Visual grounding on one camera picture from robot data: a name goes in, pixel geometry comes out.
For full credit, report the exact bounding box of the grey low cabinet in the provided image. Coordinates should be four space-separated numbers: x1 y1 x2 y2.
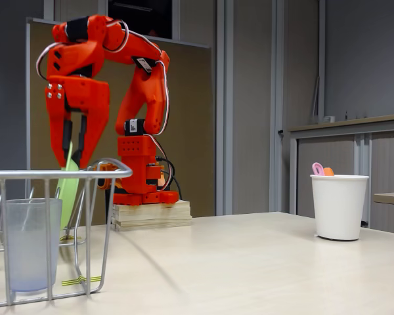
287 113 394 236

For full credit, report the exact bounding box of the metal wire dish rack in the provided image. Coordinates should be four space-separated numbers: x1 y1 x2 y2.
0 157 133 309

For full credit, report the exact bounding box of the white servo cable loop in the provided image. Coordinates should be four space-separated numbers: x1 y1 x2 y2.
35 41 60 82

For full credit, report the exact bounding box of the light orange table clamp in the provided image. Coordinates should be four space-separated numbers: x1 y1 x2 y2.
87 162 134 198

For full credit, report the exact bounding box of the wooden base block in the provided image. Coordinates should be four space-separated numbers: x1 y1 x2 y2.
111 199 193 232

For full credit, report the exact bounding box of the white paper cup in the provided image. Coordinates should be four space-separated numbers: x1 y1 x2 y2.
309 174 370 242

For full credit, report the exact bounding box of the grey side table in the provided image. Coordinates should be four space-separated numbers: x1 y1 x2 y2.
373 192 394 236

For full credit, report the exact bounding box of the green plastic plate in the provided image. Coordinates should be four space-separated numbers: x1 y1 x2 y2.
57 140 81 230

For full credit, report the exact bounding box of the grey leaning tube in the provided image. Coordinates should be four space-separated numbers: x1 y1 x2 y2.
310 75 321 124

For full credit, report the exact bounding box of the clear grey plastic tumbler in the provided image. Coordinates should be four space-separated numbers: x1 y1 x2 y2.
5 198 63 293

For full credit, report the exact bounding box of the black power cable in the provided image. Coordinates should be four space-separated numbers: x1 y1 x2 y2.
156 156 184 201

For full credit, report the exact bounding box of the brown partition board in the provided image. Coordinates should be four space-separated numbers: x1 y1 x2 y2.
25 18 214 227

